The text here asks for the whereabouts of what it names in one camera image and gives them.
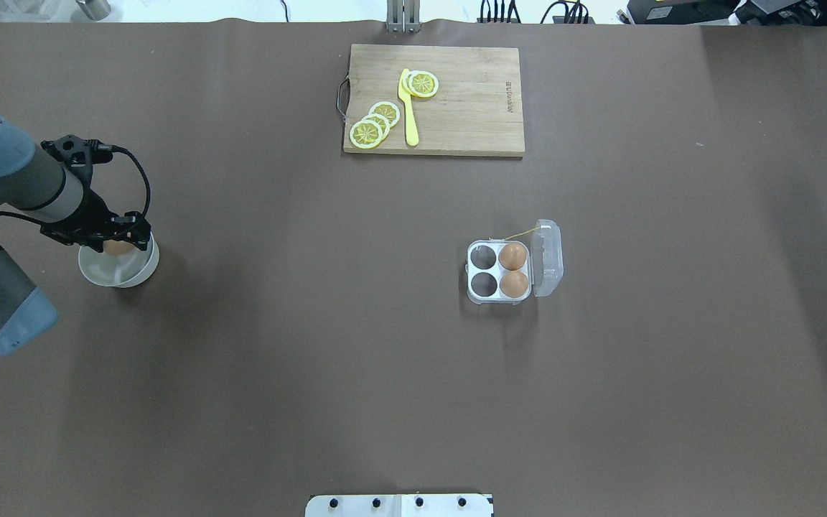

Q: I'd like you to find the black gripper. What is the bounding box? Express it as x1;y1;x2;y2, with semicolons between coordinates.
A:
40;191;151;253

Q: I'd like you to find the brown egg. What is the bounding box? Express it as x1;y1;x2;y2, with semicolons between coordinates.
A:
103;240;136;256

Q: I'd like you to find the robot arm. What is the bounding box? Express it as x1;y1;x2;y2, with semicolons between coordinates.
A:
0;115;160;356

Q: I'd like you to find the brown egg box rear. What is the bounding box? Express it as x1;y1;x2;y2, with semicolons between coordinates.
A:
498;241;528;271

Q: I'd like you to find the brown egg box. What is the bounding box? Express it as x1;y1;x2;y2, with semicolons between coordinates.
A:
498;241;528;271
500;271;531;299

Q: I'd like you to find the brown egg box front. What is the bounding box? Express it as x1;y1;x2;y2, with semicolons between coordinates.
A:
500;271;531;299

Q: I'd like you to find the clear plastic egg box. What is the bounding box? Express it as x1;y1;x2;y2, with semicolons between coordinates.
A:
464;219;566;305

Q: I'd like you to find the white ceramic bowl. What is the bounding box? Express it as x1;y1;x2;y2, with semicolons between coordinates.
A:
78;234;160;289

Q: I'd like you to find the lemon slice middle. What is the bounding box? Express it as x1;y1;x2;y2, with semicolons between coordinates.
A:
363;113;392;139

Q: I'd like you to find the lemon slice upper left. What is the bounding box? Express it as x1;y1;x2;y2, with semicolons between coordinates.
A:
368;101;401;128

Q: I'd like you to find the yellow plastic knife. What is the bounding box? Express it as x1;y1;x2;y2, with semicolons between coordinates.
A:
397;68;420;147

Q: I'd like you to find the lemon slice under knife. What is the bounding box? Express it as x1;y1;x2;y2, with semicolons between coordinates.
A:
401;69;433;98

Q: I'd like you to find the lemon slice by knife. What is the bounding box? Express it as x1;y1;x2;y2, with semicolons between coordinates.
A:
405;70;440;98

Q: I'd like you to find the wooden cutting board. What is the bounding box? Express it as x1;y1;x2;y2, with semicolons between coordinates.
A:
342;44;525;158

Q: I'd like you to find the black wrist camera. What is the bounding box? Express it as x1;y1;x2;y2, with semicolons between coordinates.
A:
39;134;113;183

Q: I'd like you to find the black camera cable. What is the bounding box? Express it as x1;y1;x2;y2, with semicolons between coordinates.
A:
94;145;152;216

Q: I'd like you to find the aluminium frame post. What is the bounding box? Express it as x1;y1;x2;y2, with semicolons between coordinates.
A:
386;0;422;34

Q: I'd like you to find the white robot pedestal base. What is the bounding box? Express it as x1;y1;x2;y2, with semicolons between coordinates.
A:
304;493;495;516

